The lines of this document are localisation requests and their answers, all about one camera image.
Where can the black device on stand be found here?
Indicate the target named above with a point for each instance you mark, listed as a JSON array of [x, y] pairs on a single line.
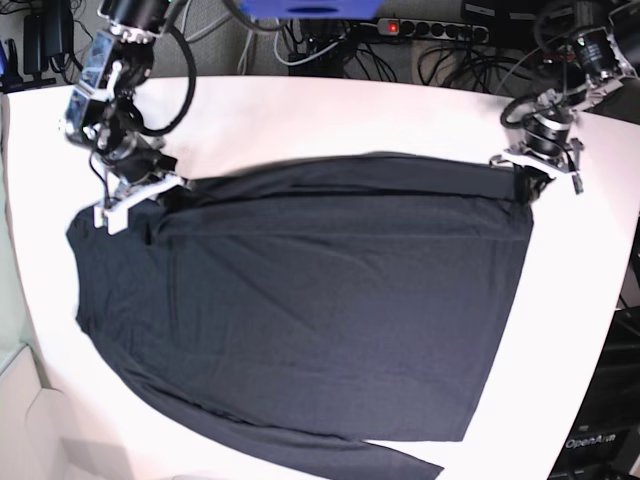
[[36, 43]]

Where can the black power strip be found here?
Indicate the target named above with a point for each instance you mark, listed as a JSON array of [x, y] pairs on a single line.
[[432, 30]]

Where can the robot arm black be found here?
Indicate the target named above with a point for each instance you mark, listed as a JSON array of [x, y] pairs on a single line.
[[587, 50], [102, 117]]

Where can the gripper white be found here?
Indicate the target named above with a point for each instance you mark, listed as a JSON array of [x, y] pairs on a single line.
[[113, 213], [534, 172]]

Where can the black OpenArm control box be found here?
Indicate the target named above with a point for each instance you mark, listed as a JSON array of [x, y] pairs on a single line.
[[603, 442]]

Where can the dark navy long-sleeve T-shirt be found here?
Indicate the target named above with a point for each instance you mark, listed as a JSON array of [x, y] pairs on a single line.
[[308, 314]]

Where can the blue plastic box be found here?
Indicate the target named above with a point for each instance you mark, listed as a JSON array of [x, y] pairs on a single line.
[[311, 9]]

